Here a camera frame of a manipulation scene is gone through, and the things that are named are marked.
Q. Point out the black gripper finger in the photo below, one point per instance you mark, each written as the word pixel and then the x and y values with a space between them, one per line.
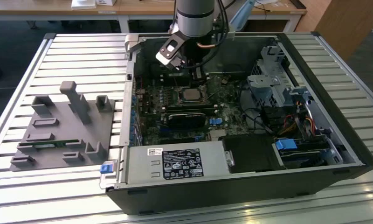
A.
pixel 200 72
pixel 195 72

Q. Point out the silver green CPU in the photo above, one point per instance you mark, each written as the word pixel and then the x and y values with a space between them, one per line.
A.
pixel 192 94

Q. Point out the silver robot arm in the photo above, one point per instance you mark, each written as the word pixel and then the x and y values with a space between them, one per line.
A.
pixel 193 23

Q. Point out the black RAM slot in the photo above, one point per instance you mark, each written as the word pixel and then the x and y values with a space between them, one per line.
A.
pixel 181 84
pixel 189 110
pixel 181 81
pixel 181 77
pixel 189 106

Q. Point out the CPU socket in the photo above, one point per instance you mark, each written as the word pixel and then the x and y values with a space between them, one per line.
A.
pixel 204 95

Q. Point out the round coin battery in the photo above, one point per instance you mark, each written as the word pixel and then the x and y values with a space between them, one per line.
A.
pixel 224 80

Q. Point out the metal drive cage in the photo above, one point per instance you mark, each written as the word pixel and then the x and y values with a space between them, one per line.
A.
pixel 261 81

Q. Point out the black graphics card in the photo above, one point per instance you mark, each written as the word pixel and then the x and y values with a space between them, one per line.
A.
pixel 187 120

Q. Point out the blue card retention latch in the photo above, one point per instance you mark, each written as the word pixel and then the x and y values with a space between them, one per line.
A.
pixel 215 121

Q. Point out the green motherboard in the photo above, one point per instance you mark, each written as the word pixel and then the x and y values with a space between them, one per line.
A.
pixel 233 116

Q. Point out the silver finned heatsink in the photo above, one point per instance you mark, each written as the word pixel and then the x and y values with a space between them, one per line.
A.
pixel 217 134

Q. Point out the white box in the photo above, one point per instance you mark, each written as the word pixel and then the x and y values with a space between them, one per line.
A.
pixel 84 4
pixel 105 2

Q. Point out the black plastic shroud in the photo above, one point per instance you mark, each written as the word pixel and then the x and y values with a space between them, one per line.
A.
pixel 252 151

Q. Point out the blue disk carrier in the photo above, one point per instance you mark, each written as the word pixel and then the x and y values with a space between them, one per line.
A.
pixel 285 145

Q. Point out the silver power supply unit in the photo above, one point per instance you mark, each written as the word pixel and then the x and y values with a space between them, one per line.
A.
pixel 143 168

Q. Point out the grey parts rack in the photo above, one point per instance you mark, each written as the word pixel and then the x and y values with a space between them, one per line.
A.
pixel 68 130

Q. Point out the blue power supply latch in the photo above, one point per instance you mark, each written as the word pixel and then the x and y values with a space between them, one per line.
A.
pixel 107 168

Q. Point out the wooden cabinet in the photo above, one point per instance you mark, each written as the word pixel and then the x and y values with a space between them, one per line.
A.
pixel 345 23

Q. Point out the green RAM stick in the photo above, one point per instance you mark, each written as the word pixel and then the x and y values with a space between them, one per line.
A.
pixel 61 142

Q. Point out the black open PC case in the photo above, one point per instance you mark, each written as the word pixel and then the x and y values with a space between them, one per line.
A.
pixel 205 198

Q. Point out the wooden desk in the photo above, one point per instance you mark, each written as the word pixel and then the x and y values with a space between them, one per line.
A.
pixel 33 7

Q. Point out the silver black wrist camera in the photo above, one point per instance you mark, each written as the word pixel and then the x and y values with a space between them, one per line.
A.
pixel 169 50

